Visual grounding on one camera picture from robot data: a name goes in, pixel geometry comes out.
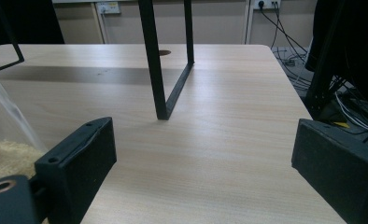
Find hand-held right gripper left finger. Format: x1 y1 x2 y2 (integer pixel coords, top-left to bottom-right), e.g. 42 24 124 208
34 116 118 224

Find white cable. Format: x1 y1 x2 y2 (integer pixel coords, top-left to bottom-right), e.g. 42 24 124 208
333 91 368 133

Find black stand with hazard tape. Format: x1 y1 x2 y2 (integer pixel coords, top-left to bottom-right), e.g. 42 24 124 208
304 18 361 129

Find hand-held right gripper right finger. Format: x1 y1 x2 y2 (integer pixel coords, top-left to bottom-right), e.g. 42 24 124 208
290 118 368 224

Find black metal shelf rack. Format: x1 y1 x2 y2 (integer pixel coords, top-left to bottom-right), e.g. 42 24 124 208
0 0 195 121

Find white-lidded jar with yellow grains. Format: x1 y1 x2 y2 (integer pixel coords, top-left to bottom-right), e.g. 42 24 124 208
0 54 48 185

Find black power cables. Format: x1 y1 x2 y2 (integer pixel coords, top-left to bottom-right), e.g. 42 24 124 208
260 3 314 91

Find white wall outlet yellow label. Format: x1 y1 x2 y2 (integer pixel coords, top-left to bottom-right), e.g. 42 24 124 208
95 1 122 16

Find white wall outlet with plugs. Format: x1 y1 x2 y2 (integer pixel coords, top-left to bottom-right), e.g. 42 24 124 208
254 0 282 10

